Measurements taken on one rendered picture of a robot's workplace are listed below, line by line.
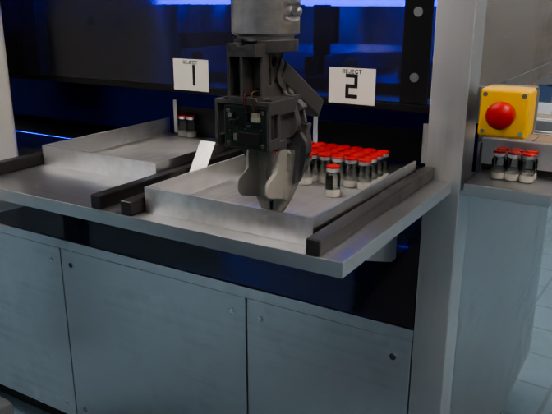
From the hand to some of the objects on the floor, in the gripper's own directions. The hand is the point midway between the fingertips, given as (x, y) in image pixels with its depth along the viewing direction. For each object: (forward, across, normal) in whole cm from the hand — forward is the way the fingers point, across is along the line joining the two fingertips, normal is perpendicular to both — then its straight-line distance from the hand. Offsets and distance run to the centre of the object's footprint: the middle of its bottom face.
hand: (276, 206), depth 80 cm
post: (+92, +10, +39) cm, 100 cm away
